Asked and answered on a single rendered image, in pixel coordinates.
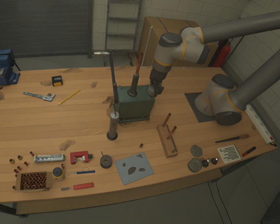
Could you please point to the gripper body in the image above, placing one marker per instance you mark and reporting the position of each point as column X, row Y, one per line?
column 156, row 82

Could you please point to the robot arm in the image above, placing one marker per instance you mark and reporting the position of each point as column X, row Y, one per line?
column 245, row 29

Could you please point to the grey depth knob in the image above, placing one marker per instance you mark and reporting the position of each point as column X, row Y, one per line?
column 150, row 90

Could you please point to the dark grey expander head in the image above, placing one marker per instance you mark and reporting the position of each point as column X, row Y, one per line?
column 133, row 84

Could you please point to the copper tube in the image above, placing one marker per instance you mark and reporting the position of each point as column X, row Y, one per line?
column 172, row 132
column 166, row 120
column 139, row 63

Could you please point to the green lever expander body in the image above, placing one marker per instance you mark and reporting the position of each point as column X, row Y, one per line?
column 134, row 104

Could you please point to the wooden peg rack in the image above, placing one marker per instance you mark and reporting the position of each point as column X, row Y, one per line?
column 168, row 143

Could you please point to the small black knob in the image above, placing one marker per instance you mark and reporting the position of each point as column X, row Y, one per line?
column 215, row 160
column 205, row 163

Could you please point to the red tube cutter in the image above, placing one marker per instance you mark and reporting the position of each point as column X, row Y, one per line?
column 78, row 156

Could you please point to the cardboard box of copper fittings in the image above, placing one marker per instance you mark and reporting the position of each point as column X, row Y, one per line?
column 33, row 180

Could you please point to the white pipe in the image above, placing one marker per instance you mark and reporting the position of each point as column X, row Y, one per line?
column 148, row 44

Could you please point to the large cardboard box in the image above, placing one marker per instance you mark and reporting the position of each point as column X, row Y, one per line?
column 154, row 34

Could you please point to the red fire extinguisher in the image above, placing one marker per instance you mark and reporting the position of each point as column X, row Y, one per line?
column 221, row 55

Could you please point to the grey metal ladder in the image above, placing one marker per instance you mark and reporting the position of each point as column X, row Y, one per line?
column 122, row 17

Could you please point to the grey round abrasive pad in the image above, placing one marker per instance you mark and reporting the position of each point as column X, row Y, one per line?
column 196, row 150
column 195, row 165

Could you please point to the yellow pencil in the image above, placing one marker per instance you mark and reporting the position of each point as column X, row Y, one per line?
column 69, row 97

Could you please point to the grey stained cloth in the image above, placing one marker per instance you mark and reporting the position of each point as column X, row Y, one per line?
column 134, row 168

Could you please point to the black abrasive roll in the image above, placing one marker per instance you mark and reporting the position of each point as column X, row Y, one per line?
column 106, row 161

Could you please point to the black and yellow tape measure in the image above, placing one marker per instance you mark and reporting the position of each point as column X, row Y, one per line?
column 57, row 81

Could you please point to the white printed card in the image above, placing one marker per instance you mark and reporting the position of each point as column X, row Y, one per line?
column 229, row 154

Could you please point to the white power strip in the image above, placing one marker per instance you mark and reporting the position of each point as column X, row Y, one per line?
column 259, row 122

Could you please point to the red and black marker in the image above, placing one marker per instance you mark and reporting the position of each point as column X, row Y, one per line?
column 248, row 151

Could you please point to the grey pipe wrench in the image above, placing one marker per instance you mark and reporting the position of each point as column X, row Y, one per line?
column 38, row 96

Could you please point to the grey flaring bar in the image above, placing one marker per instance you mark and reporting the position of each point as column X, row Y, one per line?
column 49, row 158

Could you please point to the grey roller door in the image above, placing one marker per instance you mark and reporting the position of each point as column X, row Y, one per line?
column 39, row 20

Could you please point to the yellow and black tin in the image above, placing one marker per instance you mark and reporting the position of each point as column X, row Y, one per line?
column 58, row 173

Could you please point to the blue bench vise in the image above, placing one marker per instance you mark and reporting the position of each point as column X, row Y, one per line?
column 4, row 66

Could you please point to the grey base plate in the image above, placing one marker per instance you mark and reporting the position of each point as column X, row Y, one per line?
column 191, row 104

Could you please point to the grey post with dark base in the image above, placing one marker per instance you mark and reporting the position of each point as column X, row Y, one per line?
column 113, row 125

